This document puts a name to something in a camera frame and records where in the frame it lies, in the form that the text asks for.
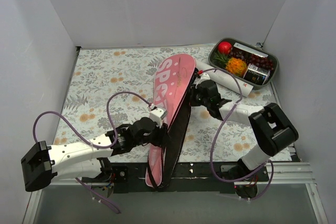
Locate pink racket cover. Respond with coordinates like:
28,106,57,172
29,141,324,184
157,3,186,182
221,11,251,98
145,54,196,189

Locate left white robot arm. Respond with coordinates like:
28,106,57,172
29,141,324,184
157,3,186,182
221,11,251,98
20,117,168,192

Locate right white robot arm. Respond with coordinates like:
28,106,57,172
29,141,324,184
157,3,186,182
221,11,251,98
190,80,299,182

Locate green leafy sprig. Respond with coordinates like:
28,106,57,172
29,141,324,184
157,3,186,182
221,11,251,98
214,51,228,68

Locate grey plastic tray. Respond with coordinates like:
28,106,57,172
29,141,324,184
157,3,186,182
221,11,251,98
208,38,279,90

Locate red apple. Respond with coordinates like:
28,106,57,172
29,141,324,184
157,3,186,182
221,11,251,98
217,41,232,55

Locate floral table cloth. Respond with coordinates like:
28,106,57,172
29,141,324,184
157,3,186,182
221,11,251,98
51,46,292,163

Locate white box in tray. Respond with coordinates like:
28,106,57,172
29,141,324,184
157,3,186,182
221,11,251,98
233,42,268,58

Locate dark red grapes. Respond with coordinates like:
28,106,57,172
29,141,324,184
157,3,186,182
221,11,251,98
228,50,274,71

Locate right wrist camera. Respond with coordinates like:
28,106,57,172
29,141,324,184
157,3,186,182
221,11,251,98
196,71,211,85

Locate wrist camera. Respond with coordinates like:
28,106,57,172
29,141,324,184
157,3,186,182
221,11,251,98
149,104,167,127
196,71,211,85

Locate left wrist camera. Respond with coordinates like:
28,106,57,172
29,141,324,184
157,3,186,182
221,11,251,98
149,104,167,127

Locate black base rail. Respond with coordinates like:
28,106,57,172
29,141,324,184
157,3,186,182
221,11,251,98
82,162,269,198

